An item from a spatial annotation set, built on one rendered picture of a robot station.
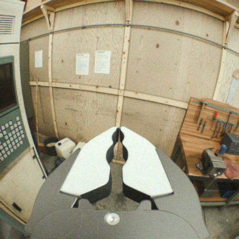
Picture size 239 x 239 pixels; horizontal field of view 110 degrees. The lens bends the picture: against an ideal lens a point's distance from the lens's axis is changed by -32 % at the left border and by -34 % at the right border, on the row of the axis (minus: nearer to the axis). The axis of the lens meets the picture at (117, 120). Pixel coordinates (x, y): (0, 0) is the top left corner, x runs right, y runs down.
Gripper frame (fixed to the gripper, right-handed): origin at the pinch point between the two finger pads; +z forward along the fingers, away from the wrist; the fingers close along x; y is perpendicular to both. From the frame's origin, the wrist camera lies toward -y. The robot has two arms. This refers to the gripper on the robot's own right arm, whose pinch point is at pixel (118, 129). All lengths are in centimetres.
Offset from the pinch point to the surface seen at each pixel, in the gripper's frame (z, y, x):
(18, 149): 39, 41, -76
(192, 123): 114, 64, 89
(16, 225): -9, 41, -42
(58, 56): 172, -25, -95
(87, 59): 159, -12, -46
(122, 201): 69, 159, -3
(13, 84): 48, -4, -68
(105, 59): 152, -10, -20
